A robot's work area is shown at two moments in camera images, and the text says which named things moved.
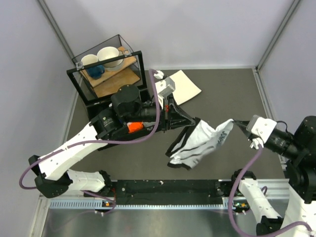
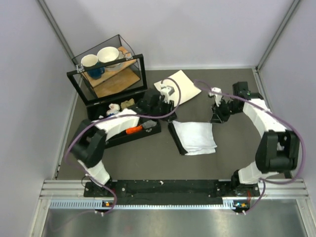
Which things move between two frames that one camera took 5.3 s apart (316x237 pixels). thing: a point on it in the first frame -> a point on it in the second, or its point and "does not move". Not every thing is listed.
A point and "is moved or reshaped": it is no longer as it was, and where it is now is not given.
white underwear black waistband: (198, 143) is moved or reshaped
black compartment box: (117, 100) does not move
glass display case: (98, 72) does not move
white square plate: (184, 89) does not move
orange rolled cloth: (133, 126) does not move
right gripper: (245, 123) -> (217, 116)
